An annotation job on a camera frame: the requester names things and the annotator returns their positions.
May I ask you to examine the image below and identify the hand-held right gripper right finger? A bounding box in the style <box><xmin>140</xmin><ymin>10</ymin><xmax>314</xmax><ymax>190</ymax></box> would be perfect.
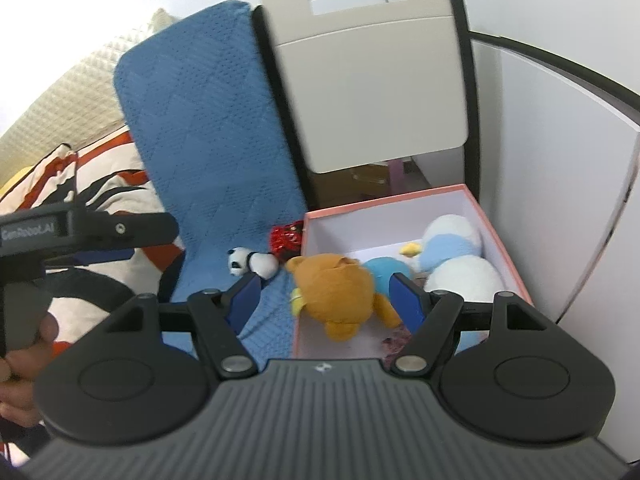
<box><xmin>390</xmin><ymin>272</ymin><xmax>547</xmax><ymax>377</ymax></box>

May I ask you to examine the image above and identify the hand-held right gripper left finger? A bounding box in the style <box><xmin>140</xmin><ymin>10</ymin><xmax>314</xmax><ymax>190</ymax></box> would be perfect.
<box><xmin>102</xmin><ymin>275</ymin><xmax>262</xmax><ymax>378</ymax></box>

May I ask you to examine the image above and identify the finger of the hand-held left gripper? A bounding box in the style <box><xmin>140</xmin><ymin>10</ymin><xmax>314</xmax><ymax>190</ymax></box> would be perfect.
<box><xmin>70</xmin><ymin>211</ymin><xmax>179</xmax><ymax>266</ymax></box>

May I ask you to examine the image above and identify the white and blue plush toy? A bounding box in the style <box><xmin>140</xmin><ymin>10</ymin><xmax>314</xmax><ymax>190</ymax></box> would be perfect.
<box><xmin>400</xmin><ymin>214</ymin><xmax>506</xmax><ymax>296</ymax></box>

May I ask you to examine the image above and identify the brown bear plush toy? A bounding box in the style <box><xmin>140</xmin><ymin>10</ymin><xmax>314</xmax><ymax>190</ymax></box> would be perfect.
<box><xmin>285</xmin><ymin>254</ymin><xmax>416</xmax><ymax>341</ymax></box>

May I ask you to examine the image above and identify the pink cardboard box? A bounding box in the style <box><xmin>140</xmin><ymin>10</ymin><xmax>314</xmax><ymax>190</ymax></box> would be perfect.
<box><xmin>292</xmin><ymin>184</ymin><xmax>536</xmax><ymax>361</ymax></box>

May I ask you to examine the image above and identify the person's left hand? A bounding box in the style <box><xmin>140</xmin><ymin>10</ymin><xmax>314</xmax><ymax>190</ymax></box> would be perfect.
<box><xmin>0</xmin><ymin>310</ymin><xmax>61</xmax><ymax>413</ymax></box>

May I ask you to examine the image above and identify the red black striped blanket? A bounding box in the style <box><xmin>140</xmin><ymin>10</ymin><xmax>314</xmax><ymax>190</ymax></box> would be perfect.
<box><xmin>0</xmin><ymin>127</ymin><xmax>188</xmax><ymax>356</ymax></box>

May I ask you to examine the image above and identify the small panda plush toy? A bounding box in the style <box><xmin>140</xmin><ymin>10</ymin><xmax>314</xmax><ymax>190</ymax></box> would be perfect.
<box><xmin>227</xmin><ymin>246</ymin><xmax>280</xmax><ymax>281</ymax></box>

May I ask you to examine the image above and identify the yellow cloth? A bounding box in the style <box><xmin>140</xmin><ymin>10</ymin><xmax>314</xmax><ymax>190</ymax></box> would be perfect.
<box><xmin>0</xmin><ymin>167</ymin><xmax>38</xmax><ymax>198</ymax></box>

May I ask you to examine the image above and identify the red shiny toy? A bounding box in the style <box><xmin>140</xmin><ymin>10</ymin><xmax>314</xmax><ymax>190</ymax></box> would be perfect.
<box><xmin>270</xmin><ymin>221</ymin><xmax>305</xmax><ymax>262</ymax></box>

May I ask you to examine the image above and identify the blue quilted mat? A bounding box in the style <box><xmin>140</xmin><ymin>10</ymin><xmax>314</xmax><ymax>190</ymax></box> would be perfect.
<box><xmin>114</xmin><ymin>0</ymin><xmax>313</xmax><ymax>361</ymax></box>

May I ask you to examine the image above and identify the cream quilted headboard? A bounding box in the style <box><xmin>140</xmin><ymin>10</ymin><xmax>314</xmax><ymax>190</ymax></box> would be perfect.
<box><xmin>0</xmin><ymin>7</ymin><xmax>178</xmax><ymax>171</ymax></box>

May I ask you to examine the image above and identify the white panel with black edge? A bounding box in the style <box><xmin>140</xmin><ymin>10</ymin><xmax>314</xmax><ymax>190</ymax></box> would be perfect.
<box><xmin>469</xmin><ymin>30</ymin><xmax>640</xmax><ymax>461</ymax></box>

